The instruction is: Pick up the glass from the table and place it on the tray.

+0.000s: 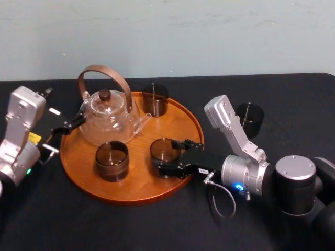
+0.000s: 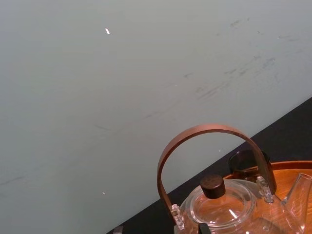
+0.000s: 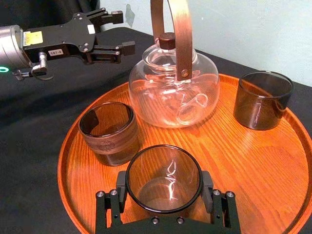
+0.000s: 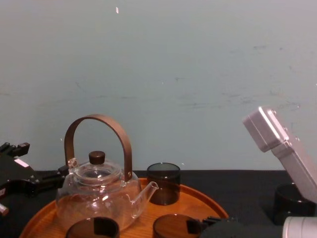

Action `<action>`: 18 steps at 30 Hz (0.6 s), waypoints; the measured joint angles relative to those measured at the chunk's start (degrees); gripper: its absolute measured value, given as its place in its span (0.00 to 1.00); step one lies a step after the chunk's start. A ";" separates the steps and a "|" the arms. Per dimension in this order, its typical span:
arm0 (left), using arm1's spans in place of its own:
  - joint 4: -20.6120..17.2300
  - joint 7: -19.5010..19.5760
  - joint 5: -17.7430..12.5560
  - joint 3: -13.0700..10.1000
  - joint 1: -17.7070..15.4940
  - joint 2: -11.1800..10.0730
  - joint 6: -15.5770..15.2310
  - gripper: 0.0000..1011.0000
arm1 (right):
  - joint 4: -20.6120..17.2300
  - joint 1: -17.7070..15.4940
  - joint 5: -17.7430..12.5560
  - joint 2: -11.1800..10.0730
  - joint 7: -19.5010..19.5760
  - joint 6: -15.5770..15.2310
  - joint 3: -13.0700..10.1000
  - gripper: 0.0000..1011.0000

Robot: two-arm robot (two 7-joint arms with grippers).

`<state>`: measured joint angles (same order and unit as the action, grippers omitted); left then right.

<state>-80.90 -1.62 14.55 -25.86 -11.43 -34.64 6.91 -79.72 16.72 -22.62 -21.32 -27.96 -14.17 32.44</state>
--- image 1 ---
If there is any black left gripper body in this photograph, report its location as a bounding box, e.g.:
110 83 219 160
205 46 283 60
28 106 72 151

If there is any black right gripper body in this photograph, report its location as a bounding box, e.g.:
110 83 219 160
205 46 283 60
180 148 226 181

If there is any round brown wooden tray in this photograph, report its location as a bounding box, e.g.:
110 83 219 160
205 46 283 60
59 90 205 203

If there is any dark smoked glass cup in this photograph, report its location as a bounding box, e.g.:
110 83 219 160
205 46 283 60
95 141 129 182
236 102 265 140
149 138 182 179
142 83 169 118

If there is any black table cloth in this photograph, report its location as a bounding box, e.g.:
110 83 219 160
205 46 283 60
0 72 335 251

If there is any right gripper thin dark cable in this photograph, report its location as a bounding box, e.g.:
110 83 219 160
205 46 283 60
203 174 251 219

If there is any gripper thin dark cable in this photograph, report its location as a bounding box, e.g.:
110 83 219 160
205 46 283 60
203 174 251 219
39 143 60 165

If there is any left gripper thin dark cable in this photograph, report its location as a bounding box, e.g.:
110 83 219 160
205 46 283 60
39 143 60 165

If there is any glass teapot with brown handle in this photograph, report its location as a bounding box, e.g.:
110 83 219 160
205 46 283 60
77 64 153 146

